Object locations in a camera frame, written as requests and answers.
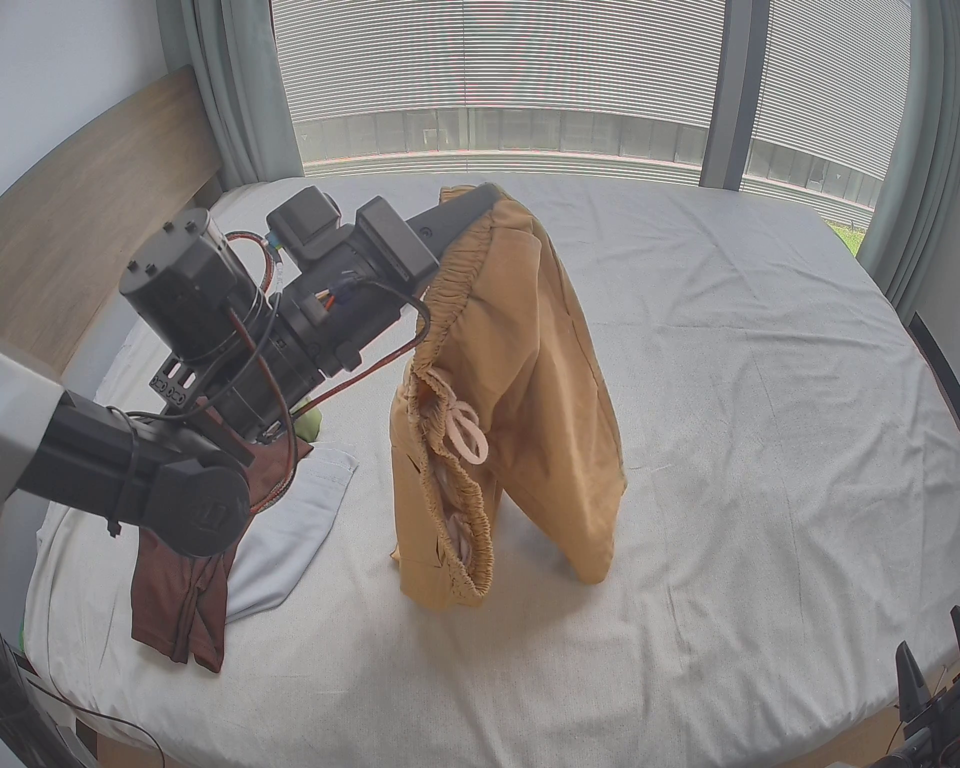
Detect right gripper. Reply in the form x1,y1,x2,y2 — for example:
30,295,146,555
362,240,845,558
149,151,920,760
896,603,960,768

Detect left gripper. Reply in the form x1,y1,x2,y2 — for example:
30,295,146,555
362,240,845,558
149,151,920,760
223,184,501,445

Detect tan shorts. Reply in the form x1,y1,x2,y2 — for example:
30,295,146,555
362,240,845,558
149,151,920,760
387,182,630,612

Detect bed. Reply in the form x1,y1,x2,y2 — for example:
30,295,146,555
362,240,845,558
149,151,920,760
0,63,960,768

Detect window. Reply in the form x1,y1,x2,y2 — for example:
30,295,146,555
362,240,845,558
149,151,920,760
270,0,912,226

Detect grey-green curtain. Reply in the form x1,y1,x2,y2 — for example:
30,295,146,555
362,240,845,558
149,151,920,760
855,0,960,325
157,0,305,190

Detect pale grey garment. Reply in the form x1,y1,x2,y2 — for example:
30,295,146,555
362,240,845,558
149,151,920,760
225,442,360,624

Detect brown garment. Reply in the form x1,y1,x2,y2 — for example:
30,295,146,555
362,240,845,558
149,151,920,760
129,397,316,674

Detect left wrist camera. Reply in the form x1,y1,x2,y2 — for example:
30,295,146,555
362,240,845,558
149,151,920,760
265,189,348,268

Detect black cable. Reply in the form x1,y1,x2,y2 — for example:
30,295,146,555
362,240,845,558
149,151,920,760
30,671,168,768

